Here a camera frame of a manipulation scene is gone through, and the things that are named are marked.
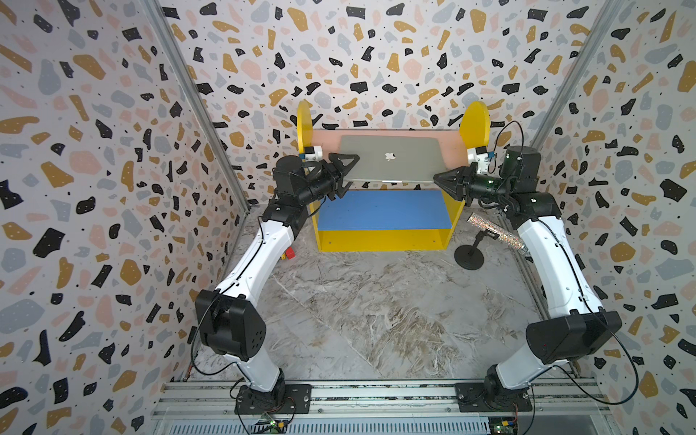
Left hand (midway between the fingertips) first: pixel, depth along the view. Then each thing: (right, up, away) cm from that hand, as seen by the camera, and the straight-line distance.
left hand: (361, 165), depth 69 cm
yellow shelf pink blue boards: (+10, -13, +29) cm, 33 cm away
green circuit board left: (-24, -68, +3) cm, 73 cm away
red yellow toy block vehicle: (-29, -26, +36) cm, 52 cm away
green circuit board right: (+37, -68, +3) cm, 78 cm away
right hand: (+18, -4, -2) cm, 19 cm away
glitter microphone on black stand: (+41, -27, +34) cm, 60 cm away
